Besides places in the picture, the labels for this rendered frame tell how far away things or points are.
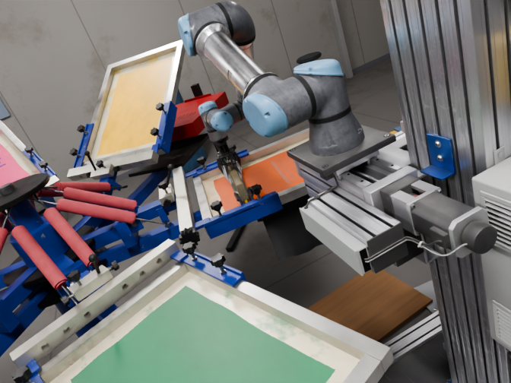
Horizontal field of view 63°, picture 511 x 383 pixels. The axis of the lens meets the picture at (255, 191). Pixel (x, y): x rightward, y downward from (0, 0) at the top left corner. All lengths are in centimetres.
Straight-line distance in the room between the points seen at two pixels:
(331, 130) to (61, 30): 492
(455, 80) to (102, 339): 115
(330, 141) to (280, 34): 523
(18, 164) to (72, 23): 322
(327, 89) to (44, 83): 497
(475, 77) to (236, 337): 80
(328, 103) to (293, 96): 10
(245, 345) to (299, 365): 16
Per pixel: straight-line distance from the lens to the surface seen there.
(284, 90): 104
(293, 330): 109
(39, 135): 590
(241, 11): 139
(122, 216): 179
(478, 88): 92
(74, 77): 578
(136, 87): 271
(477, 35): 90
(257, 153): 210
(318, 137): 112
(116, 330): 140
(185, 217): 160
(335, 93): 109
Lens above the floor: 171
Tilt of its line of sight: 25 degrees down
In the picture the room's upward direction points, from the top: 21 degrees counter-clockwise
